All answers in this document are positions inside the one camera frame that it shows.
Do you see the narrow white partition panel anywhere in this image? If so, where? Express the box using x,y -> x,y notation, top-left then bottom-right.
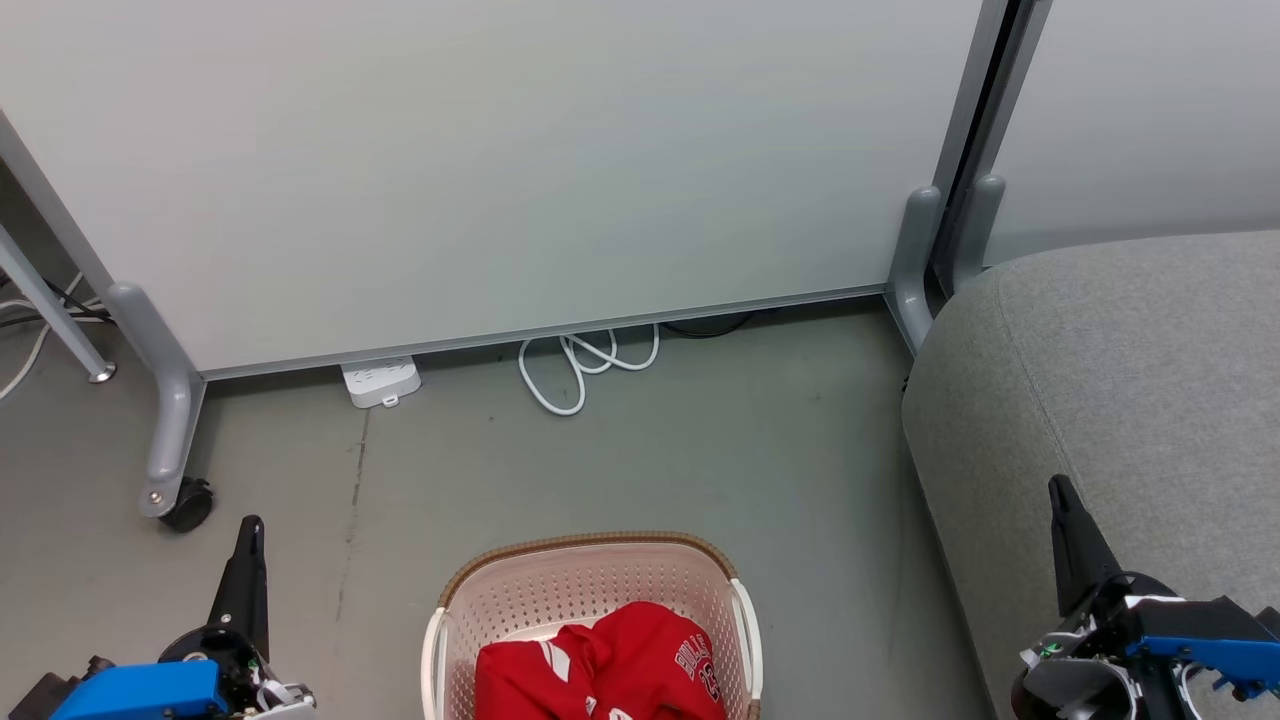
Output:
975,0 -> 1280,269

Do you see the black round left gripper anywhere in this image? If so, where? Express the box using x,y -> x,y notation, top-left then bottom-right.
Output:
158,515 -> 317,720

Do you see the grey curved partition leg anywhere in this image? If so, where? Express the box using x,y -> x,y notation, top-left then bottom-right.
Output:
950,174 -> 1007,293
884,185 -> 946,353

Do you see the white power strip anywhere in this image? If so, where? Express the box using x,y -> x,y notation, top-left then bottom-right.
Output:
339,356 -> 423,410

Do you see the black caster wheel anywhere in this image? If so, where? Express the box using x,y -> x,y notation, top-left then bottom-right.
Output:
160,477 -> 215,533

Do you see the grey fabric sofa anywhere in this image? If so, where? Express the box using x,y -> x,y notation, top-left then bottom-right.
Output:
900,230 -> 1280,720

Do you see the beige perforated laundry basket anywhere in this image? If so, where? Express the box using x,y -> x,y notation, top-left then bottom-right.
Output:
420,530 -> 766,720

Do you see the coiled white power cable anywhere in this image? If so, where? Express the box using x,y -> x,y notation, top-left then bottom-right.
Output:
516,322 -> 662,417

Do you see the red jersey with white print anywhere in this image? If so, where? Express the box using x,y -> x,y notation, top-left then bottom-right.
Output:
473,600 -> 729,720

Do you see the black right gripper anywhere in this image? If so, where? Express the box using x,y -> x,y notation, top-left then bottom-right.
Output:
1010,474 -> 1161,720

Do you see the large white partition panel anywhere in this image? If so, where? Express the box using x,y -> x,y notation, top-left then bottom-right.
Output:
0,0 -> 991,383

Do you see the grey metal table leg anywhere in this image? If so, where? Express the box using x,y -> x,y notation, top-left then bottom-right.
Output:
0,225 -> 117,385

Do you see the thin white floor cable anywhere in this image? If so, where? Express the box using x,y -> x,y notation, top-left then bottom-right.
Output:
0,272 -> 106,403

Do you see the grey partition leg with caster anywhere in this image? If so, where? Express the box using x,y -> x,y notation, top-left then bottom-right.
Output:
104,282 -> 207,519

